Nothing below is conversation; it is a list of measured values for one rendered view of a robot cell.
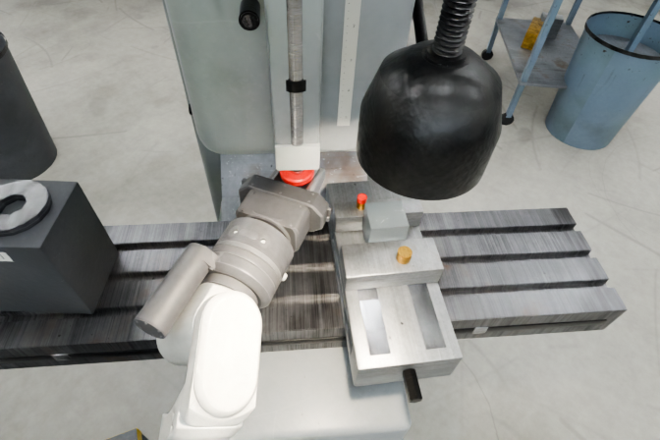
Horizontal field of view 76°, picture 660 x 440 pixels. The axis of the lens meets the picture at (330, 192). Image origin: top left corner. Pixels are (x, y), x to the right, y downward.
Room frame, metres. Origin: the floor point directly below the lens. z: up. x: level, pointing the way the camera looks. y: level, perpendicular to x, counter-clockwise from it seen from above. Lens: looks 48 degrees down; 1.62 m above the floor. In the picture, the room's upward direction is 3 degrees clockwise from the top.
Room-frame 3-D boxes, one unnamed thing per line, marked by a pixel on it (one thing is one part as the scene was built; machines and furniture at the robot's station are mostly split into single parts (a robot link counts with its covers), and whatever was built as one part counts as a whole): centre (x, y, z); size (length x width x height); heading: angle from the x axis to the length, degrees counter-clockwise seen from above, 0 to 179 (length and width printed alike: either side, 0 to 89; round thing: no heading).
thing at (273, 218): (0.32, 0.08, 1.19); 0.13 x 0.12 x 0.10; 72
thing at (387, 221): (0.42, -0.09, 1.08); 0.06 x 0.05 x 0.06; 100
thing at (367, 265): (0.37, -0.10, 1.06); 0.15 x 0.06 x 0.04; 100
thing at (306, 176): (0.41, 0.05, 1.21); 0.05 x 0.05 x 0.01
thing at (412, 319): (0.39, -0.10, 1.02); 0.35 x 0.15 x 0.11; 10
